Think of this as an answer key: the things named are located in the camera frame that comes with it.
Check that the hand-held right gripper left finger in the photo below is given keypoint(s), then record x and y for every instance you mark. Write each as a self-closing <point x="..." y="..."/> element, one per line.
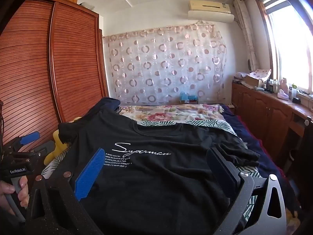
<point x="89" y="173"/>

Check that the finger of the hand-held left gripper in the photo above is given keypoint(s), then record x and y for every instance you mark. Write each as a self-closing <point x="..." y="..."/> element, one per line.
<point x="42" y="149"/>
<point x="29" y="137"/>

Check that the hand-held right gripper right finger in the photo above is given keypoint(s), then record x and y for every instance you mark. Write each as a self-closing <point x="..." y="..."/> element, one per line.
<point x="220" y="171"/>

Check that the black t-shirt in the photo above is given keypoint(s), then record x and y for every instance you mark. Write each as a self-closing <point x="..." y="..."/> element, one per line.
<point x="151" y="176"/>

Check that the person's left hand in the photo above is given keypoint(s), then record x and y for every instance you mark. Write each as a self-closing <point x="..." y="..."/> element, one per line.
<point x="24" y="191"/>

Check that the yellow plush blanket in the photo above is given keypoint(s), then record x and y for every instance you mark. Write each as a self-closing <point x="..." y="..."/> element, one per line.
<point x="58" y="148"/>

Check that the navy blanket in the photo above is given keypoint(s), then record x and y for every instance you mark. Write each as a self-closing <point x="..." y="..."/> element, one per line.
<point x="247" y="134"/>

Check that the leaf print bed sheet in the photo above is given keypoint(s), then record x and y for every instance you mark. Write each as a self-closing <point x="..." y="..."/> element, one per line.
<point x="215" y="125"/>

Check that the wooden slatted wardrobe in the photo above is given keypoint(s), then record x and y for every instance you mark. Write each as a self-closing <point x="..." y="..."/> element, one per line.
<point x="36" y="66"/>

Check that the wooden sideboard cabinet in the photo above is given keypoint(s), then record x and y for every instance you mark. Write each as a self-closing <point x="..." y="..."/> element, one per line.
<point x="264" y="112"/>

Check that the blue box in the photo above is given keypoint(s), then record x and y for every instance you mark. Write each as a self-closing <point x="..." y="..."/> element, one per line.
<point x="188" y="98"/>

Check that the stack of papers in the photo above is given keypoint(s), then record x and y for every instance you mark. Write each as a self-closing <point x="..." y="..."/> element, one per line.
<point x="239" y="79"/>

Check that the dark chair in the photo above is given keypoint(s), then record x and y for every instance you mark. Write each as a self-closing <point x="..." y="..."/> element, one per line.
<point x="307" y="123"/>

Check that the pink figurine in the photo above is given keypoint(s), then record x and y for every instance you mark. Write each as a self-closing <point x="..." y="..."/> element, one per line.
<point x="284" y="91"/>

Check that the small black box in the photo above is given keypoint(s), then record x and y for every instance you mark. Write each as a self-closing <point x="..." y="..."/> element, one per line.
<point x="297" y="100"/>

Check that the white bottle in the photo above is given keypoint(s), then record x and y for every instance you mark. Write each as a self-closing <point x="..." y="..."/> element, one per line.
<point x="293" y="94"/>

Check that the dark oval object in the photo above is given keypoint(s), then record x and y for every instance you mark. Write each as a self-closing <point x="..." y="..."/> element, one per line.
<point x="249" y="64"/>

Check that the circle print sheer curtain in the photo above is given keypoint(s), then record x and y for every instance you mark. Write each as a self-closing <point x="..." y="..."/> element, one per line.
<point x="161" y="63"/>

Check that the bunched window curtain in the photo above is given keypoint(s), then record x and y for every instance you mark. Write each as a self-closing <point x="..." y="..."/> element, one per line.
<point x="247" y="34"/>

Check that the window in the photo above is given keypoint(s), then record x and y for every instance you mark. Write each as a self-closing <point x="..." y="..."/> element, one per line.
<point x="291" y="49"/>

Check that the wall air conditioner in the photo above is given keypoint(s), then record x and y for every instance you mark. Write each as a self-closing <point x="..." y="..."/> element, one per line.
<point x="210" y="8"/>

